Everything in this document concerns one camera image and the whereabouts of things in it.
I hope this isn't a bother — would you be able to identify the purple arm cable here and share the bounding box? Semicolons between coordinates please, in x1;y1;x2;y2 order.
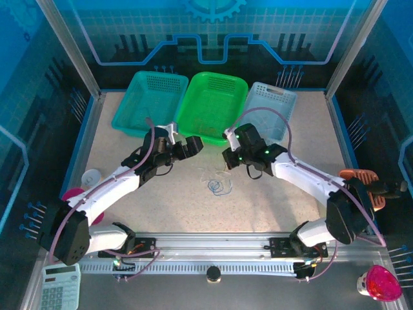
48;118;161;282
230;107;387;284

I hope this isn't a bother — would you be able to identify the light blue plastic basket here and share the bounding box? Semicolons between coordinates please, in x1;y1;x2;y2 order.
237;81;298;143

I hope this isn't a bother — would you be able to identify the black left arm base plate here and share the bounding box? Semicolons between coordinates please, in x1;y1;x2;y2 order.
127;237;157;259

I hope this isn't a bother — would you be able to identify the pale green calculator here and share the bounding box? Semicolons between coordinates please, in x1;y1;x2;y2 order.
40;263;82;310

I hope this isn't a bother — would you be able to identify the thin blue cable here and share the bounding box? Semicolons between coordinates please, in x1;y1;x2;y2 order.
206;178;234;198

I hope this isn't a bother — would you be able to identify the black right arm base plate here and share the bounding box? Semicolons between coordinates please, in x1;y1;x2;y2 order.
269;237;328;259

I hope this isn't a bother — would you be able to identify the black handle tool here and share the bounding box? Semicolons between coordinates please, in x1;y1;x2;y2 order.
364;180;409;198

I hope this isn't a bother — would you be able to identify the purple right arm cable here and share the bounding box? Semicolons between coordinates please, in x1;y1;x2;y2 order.
230;107;387;284

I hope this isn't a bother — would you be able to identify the black round knob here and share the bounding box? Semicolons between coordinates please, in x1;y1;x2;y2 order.
206;266;223;285

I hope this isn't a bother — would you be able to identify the teal plastic basket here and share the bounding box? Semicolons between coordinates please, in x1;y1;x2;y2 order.
111;70;190;138

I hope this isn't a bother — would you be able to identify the slotted grey cable duct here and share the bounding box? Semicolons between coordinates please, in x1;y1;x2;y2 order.
79;260;299;276

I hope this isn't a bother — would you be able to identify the aluminium extrusion rail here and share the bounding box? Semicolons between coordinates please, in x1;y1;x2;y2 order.
134;231;385;259

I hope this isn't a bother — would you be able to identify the magenta dome white cup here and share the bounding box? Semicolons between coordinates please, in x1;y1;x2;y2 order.
356;264;403;303

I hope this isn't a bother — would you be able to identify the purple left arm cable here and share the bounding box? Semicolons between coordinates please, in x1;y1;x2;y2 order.
48;118;161;282

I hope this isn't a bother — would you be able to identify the green plastic basket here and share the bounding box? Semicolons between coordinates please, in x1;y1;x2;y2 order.
174;71;248;146

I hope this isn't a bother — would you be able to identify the aluminium frame post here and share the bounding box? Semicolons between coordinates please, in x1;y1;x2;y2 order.
325;0;387;99
35;0;103;99

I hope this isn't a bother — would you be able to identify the thin yellow cable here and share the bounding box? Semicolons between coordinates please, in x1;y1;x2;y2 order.
193;119;217;135
198;121;224;136

